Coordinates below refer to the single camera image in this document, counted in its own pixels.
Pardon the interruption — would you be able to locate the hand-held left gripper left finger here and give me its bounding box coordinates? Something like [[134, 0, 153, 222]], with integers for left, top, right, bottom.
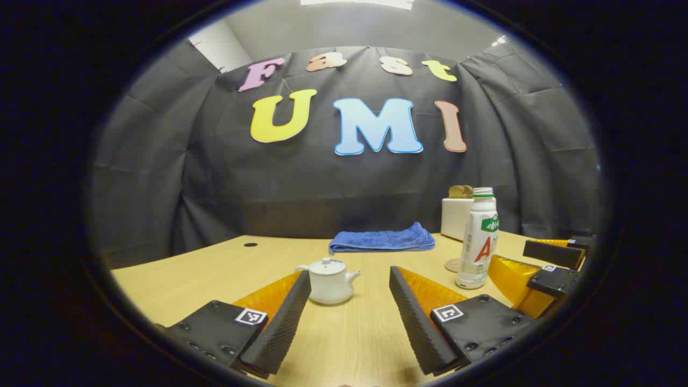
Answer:
[[155, 270, 312, 379]]

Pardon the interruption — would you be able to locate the white plastic water bottle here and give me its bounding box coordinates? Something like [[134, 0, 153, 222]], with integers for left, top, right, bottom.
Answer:
[[455, 187, 499, 290]]

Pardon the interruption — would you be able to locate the long ceiling light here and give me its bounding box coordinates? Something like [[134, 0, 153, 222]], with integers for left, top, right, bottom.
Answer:
[[300, 0, 414, 10]]

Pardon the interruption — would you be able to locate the white toaster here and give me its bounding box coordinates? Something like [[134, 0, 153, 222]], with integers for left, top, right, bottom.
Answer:
[[441, 197, 476, 241]]

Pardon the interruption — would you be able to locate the black backdrop cloth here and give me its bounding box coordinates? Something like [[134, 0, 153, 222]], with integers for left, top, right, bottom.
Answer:
[[89, 40, 603, 269]]

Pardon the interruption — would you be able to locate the blue folded towel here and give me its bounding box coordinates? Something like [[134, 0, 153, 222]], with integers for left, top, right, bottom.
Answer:
[[328, 222, 436, 255]]

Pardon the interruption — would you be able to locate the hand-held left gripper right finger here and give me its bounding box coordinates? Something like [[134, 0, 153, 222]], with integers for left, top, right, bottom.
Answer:
[[389, 266, 534, 377]]

